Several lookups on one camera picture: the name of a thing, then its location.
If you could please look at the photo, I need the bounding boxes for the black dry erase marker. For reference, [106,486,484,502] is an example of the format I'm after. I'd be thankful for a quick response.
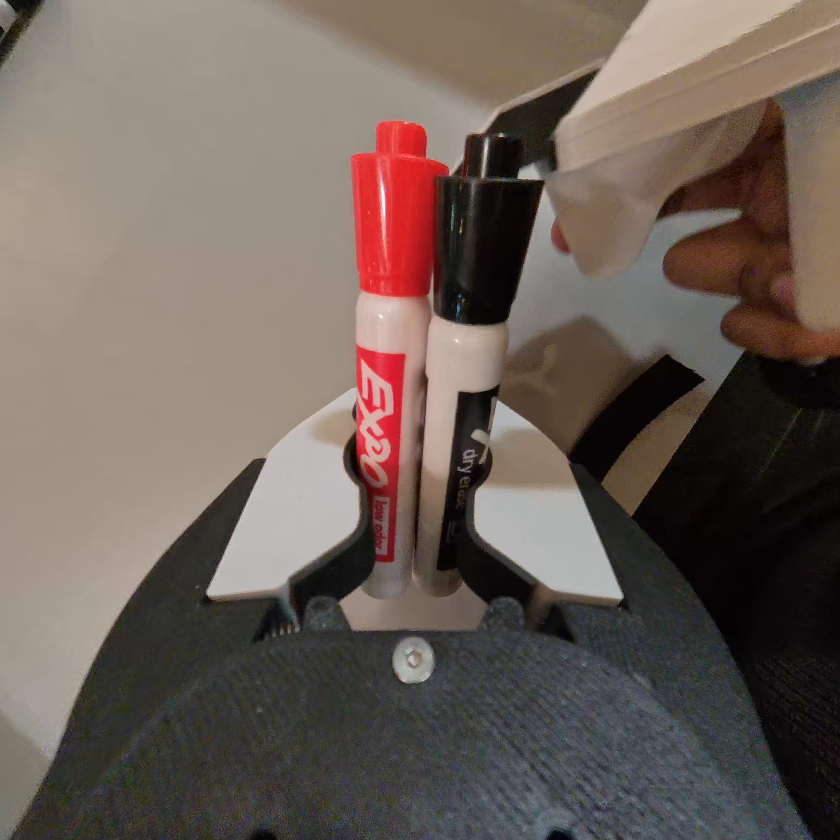
[412,133,545,598]

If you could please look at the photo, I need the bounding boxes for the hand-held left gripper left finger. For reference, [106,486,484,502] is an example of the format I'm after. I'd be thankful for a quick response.
[206,387,379,618]

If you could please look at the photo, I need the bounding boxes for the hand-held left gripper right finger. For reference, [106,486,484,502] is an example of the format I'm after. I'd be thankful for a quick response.
[459,397,626,632]

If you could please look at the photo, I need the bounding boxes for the red dry erase marker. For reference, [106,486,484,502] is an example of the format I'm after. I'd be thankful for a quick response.
[350,120,434,599]

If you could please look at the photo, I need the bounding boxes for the black velcro strap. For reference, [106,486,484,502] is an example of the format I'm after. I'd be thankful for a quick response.
[570,354,707,481]

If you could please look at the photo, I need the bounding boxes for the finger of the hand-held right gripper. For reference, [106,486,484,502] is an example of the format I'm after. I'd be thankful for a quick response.
[482,0,840,178]

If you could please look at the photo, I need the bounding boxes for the person's right hand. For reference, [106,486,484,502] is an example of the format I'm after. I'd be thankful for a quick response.
[663,98,840,362]

